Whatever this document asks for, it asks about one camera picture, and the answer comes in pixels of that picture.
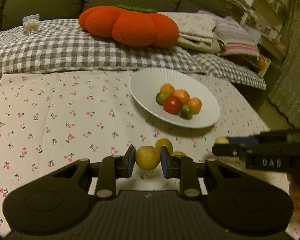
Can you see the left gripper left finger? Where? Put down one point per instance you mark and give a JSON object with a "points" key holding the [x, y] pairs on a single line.
{"points": [[112, 168]]}

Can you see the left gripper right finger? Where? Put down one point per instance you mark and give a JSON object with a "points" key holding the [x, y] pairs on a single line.
{"points": [[182, 168]]}

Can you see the yellow-green fruit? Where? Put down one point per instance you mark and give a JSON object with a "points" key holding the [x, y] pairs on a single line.
{"points": [[222, 140], [178, 154], [164, 143], [147, 158]]}

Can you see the yellow-green fruit top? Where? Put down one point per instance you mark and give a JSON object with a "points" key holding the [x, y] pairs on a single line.
{"points": [[147, 158]]}

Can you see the red tomato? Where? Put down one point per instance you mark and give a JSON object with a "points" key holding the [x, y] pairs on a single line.
{"points": [[172, 105]]}

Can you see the orange tangerine bottom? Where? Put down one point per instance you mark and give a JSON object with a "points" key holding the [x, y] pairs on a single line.
{"points": [[195, 104]]}

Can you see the orange tangerine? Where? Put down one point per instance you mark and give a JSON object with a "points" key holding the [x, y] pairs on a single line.
{"points": [[182, 95], [167, 88], [195, 104]]}

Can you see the small green lime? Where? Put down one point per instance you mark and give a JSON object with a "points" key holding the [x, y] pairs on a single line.
{"points": [[161, 97]]}

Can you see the person's right hand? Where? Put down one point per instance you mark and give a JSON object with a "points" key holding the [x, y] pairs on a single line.
{"points": [[294, 191]]}

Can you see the dotted grey curtain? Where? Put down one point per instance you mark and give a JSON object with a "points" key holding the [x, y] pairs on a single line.
{"points": [[286, 93]]}

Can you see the cherry print tablecloth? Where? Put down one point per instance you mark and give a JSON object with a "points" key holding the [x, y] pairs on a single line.
{"points": [[49, 121]]}

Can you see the white ribbed plate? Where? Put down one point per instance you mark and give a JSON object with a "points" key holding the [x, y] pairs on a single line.
{"points": [[145, 85]]}

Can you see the striped knitted pillow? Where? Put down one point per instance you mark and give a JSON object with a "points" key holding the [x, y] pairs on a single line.
{"points": [[236, 40]]}

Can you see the grey checkered blanket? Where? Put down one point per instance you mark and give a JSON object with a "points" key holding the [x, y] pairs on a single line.
{"points": [[62, 46]]}

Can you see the wooden shelf with items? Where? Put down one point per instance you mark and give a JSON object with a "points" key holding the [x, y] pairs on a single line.
{"points": [[264, 20]]}

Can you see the folded floral beige cloth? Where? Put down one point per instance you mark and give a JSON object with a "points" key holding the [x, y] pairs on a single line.
{"points": [[196, 32]]}

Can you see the orange pumpkin cushion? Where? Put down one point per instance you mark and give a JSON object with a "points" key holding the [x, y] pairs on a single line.
{"points": [[131, 26]]}

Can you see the small clear plastic bag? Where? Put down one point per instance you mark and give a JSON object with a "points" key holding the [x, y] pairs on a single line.
{"points": [[31, 24]]}

